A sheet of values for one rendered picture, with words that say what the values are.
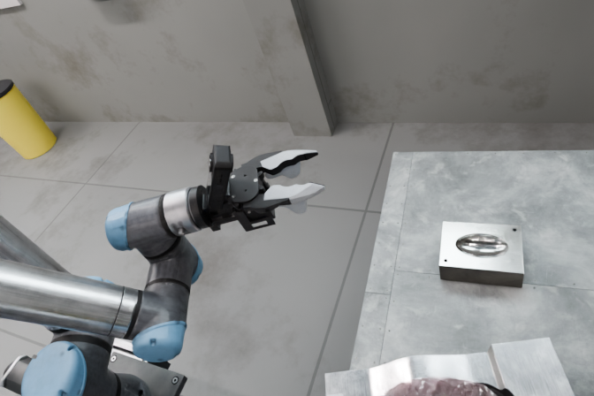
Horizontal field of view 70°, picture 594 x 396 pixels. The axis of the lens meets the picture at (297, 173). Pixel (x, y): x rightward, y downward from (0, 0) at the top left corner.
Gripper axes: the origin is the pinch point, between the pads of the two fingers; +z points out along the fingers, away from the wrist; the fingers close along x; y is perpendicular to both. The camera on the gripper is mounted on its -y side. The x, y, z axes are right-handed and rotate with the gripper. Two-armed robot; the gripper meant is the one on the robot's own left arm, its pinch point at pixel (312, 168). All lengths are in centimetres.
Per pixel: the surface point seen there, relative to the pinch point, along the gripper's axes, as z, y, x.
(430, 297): 17, 66, -1
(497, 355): 25, 52, 19
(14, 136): -284, 155, -262
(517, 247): 41, 60, -6
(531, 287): 42, 66, 2
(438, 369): 12, 55, 19
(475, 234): 33, 61, -13
